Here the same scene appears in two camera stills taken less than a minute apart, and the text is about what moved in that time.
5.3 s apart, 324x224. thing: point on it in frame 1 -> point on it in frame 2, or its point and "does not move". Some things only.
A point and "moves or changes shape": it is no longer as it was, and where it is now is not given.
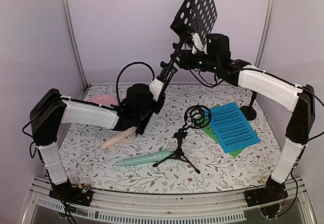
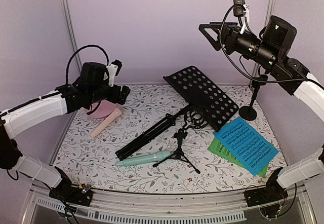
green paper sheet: (200, 118) -> (218, 147)
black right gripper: (183, 57) -> (229, 33)
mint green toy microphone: (157, 156) does not move
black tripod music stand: (197, 15) -> (195, 89)
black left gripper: (158, 109) -> (115, 97)
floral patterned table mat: (173, 154) does not move
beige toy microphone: (119, 138) moves or changes shape
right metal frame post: (268, 16) does not move
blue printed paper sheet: (234, 131) -> (250, 149)
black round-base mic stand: (248, 112) does not move
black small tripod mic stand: (197, 116) does not move
